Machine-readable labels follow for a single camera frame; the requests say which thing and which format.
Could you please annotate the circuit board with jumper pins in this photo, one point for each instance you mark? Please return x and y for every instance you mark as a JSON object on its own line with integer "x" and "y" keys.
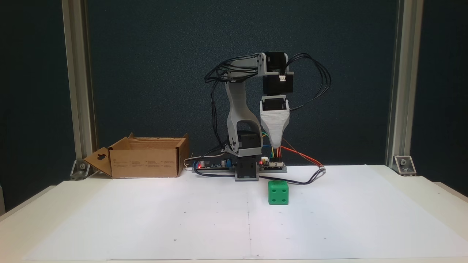
{"x": 274, "y": 165}

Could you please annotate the blue circuit board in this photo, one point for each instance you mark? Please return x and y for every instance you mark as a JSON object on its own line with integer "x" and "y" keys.
{"x": 214, "y": 165}

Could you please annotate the aluminium profile post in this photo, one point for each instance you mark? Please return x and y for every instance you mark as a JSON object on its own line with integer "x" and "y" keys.
{"x": 76, "y": 73}
{"x": 404, "y": 73}

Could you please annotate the brown cardboard box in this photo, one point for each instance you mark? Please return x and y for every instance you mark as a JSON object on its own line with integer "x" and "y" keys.
{"x": 146, "y": 160}

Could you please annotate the grey pivoting gripper jaw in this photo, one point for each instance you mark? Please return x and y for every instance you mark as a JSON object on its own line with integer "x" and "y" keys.
{"x": 275, "y": 124}

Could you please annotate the metal corner bracket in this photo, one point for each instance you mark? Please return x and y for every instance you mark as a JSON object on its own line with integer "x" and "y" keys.
{"x": 405, "y": 165}
{"x": 81, "y": 168}

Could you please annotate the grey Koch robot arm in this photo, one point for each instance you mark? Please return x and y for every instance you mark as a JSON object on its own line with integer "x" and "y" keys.
{"x": 237, "y": 109}

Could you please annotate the green dice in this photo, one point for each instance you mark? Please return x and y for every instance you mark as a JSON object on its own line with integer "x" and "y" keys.
{"x": 278, "y": 193}

